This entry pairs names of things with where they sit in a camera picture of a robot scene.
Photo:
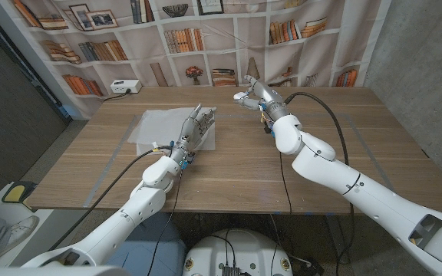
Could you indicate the white shoe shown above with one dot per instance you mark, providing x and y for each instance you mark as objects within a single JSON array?
[{"x": 21, "y": 232}]

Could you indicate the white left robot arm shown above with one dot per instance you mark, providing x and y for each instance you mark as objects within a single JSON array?
[{"x": 148, "y": 203}]

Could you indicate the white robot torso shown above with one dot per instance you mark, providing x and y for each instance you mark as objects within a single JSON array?
[{"x": 251, "y": 249}]

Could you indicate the translucent plastic sheet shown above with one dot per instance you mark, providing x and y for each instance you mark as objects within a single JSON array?
[{"x": 159, "y": 126}]

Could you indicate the printed bookshelf backdrop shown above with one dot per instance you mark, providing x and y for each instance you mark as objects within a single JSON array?
[{"x": 251, "y": 46}]

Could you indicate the white power strip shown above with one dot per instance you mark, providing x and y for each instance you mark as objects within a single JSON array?
[{"x": 125, "y": 86}]

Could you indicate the white airpods case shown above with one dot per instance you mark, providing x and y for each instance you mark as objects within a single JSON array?
[{"x": 240, "y": 95}]

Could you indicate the grey table leg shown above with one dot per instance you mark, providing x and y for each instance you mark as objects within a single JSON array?
[{"x": 336, "y": 237}]

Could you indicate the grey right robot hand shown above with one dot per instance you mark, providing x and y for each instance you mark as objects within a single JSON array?
[{"x": 267, "y": 99}]

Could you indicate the white low platform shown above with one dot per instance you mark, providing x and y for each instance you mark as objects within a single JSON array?
[{"x": 10, "y": 212}]

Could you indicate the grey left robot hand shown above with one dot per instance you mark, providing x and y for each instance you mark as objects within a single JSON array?
[{"x": 194, "y": 130}]

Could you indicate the yellow and black pad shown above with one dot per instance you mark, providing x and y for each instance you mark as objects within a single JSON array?
[{"x": 15, "y": 193}]

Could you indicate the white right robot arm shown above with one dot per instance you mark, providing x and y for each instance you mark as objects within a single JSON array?
[{"x": 340, "y": 168}]

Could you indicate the blue grey box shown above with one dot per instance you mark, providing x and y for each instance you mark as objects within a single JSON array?
[{"x": 140, "y": 257}]

